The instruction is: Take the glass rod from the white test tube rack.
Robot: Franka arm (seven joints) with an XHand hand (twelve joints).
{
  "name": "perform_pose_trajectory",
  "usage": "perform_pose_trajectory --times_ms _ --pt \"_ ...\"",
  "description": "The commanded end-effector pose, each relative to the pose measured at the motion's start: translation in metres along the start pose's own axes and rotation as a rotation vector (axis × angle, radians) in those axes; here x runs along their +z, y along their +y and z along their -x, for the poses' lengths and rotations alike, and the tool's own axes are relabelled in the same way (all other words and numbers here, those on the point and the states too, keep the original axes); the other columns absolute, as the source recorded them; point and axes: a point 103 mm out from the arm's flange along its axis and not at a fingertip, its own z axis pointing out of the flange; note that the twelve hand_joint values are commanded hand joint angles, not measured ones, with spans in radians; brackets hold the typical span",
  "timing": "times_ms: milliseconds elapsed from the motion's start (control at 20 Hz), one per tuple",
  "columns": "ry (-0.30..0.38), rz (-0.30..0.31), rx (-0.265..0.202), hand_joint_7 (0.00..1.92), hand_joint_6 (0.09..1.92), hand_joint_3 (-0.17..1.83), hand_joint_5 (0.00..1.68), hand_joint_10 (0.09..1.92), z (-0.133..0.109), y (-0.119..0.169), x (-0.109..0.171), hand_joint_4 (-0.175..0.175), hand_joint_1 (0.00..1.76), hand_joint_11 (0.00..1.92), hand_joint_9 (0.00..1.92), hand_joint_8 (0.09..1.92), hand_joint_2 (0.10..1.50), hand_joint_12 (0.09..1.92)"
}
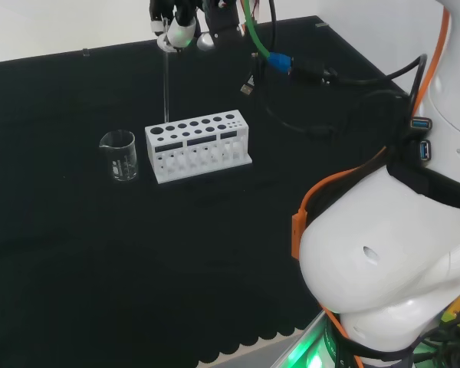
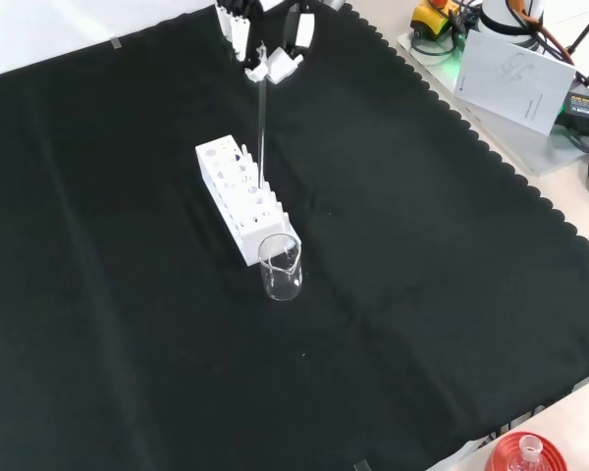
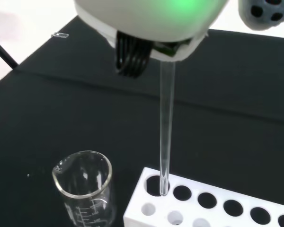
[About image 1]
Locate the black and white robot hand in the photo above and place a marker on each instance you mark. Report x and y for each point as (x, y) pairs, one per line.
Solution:
(180, 32)

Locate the clear glass rod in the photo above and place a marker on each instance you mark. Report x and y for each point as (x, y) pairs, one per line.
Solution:
(166, 88)

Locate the white test tube rack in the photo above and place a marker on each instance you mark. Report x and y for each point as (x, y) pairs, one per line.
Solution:
(150, 147)

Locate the silver and black USB plug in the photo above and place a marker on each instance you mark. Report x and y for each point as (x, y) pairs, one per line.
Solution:
(247, 87)

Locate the black adapter box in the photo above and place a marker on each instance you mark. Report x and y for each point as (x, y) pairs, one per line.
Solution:
(310, 71)

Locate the clear glass beaker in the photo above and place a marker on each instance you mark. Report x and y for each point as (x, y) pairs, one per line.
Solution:
(119, 168)

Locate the black bench cloth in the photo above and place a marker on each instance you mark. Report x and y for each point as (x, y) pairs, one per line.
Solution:
(99, 249)

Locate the silver domed wrist camera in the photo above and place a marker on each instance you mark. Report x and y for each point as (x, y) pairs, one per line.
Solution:
(206, 42)

